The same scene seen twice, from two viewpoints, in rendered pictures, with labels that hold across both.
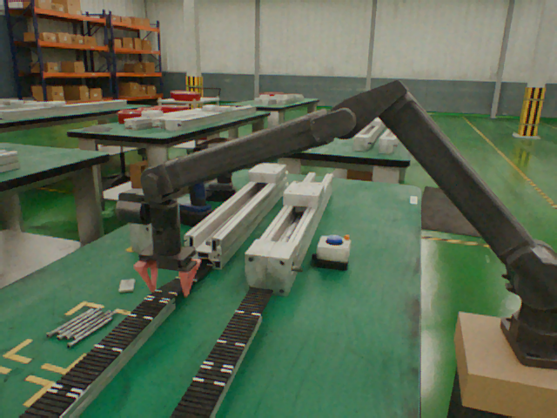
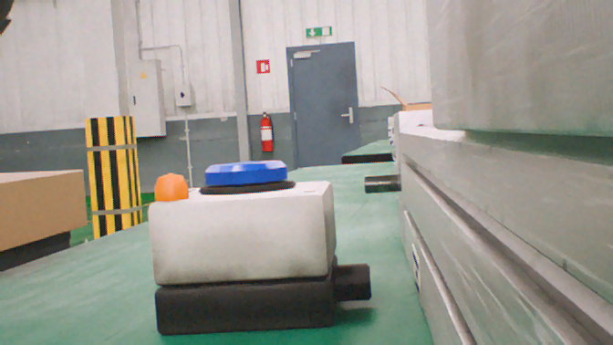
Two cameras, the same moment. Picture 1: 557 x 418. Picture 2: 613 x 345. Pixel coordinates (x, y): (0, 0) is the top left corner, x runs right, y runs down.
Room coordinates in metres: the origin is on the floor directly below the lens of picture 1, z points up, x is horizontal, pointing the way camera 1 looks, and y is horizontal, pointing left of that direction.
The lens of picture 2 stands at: (1.43, -0.17, 0.87)
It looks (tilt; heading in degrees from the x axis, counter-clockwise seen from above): 3 degrees down; 172
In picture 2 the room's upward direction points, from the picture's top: 4 degrees counter-clockwise
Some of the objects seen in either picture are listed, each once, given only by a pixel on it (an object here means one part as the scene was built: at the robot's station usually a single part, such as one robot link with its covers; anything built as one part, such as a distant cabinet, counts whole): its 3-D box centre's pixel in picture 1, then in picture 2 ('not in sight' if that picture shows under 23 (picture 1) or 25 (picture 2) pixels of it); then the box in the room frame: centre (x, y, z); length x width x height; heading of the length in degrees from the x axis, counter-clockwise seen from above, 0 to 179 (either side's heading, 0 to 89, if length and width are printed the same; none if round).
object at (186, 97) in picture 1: (192, 124); not in sight; (6.20, 1.30, 0.50); 1.03 x 0.55 x 1.01; 168
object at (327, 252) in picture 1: (330, 252); (268, 246); (1.04, -0.14, 0.81); 0.10 x 0.08 x 0.06; 77
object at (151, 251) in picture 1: (166, 242); not in sight; (0.81, 0.23, 0.92); 0.10 x 0.07 x 0.07; 77
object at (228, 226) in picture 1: (249, 206); not in sight; (1.38, 0.11, 0.82); 0.80 x 0.10 x 0.09; 167
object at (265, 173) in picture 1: (267, 176); not in sight; (1.62, 0.05, 0.87); 0.16 x 0.11 x 0.07; 167
